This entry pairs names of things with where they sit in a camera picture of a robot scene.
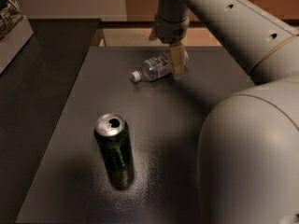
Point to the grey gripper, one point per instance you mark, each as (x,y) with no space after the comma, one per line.
(171,32)

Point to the clear blue-label plastic bottle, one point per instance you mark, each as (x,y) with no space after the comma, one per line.
(155,68)

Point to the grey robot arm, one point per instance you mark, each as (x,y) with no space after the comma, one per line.
(248,149)

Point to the green aluminium can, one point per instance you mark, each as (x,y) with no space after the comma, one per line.
(111,132)

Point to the dark side counter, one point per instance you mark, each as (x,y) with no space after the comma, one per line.
(33,91)

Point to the white box with packets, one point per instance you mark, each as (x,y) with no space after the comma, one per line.
(15,31)

